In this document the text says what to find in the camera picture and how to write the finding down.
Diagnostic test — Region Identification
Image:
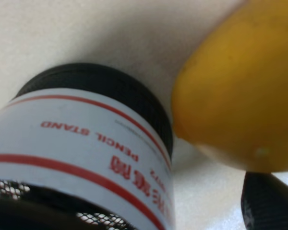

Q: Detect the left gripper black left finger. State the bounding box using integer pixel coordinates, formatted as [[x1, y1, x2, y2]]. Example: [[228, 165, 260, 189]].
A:
[[0, 198, 85, 230]]

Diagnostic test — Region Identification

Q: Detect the black mesh pencil stand labelled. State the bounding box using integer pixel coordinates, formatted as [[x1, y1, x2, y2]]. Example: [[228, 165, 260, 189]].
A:
[[0, 63, 175, 230]]

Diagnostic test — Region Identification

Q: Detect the yellow round fruit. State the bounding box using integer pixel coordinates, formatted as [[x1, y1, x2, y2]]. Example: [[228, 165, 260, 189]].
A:
[[171, 0, 288, 173]]

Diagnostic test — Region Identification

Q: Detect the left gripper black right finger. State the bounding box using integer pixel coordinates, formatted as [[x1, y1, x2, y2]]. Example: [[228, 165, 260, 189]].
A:
[[241, 172, 288, 230]]

